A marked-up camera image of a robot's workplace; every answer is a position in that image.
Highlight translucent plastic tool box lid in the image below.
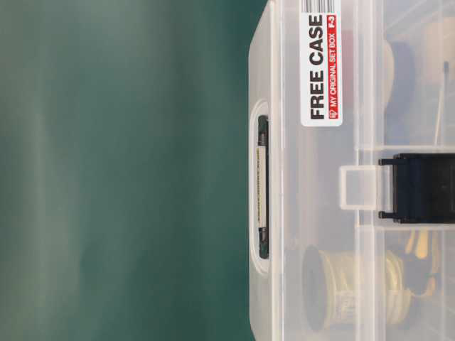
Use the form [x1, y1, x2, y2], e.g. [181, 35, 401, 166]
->
[248, 1, 367, 340]

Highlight black plastic box latch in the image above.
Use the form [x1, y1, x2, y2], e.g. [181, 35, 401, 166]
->
[378, 153, 454, 224]

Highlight translucent plastic tool box base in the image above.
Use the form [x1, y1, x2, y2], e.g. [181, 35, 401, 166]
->
[354, 1, 454, 340]

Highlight white FREE CASE label sticker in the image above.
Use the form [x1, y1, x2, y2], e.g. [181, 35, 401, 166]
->
[299, 1, 343, 127]

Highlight red electrical tape roll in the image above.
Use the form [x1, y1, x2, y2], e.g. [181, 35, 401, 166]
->
[341, 30, 354, 60]

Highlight white tape roll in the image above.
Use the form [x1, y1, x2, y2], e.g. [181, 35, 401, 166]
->
[385, 41, 417, 112]

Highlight yellow wire on black spool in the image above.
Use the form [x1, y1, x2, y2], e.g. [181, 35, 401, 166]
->
[301, 244, 413, 337]

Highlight yellow black tool handles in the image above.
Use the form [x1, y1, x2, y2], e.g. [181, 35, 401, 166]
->
[404, 230, 441, 297]

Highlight white cable tie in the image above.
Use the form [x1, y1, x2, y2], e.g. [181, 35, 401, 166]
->
[434, 61, 449, 146]

